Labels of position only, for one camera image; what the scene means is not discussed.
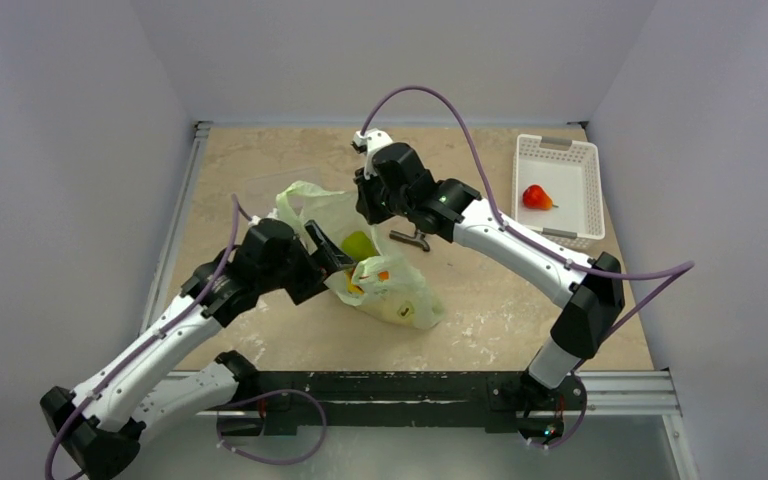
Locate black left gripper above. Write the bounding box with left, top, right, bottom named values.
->
left=259, top=221, right=355, bottom=303

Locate green plastic bag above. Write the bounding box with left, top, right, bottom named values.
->
left=273, top=181, right=444, bottom=330

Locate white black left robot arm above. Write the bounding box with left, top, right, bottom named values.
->
left=40, top=219, right=355, bottom=479

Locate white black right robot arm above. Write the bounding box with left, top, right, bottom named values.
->
left=352, top=136, right=625, bottom=407

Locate green fake apple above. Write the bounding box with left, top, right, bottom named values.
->
left=340, top=230, right=379, bottom=263

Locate yellow fake banana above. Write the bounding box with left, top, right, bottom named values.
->
left=345, top=269, right=364, bottom=295

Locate red fake pear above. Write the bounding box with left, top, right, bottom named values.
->
left=521, top=184, right=557, bottom=211

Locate grey metal faucet tap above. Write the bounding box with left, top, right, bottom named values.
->
left=388, top=229, right=431, bottom=253

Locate clear plastic screw box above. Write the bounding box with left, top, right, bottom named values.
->
left=240, top=167, right=323, bottom=216

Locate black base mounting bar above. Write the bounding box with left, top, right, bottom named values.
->
left=214, top=371, right=587, bottom=440

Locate white plastic basket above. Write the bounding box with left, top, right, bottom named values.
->
left=511, top=134, right=606, bottom=251

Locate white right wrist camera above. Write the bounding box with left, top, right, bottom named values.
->
left=351, top=128, right=393, bottom=180

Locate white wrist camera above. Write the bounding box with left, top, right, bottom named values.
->
left=351, top=128, right=393, bottom=180
left=247, top=212, right=276, bottom=228

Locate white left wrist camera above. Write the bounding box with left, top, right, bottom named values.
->
left=247, top=212, right=276, bottom=228

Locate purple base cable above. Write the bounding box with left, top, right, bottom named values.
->
left=214, top=388, right=328, bottom=466

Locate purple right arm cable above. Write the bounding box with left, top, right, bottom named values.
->
left=359, top=86, right=695, bottom=346

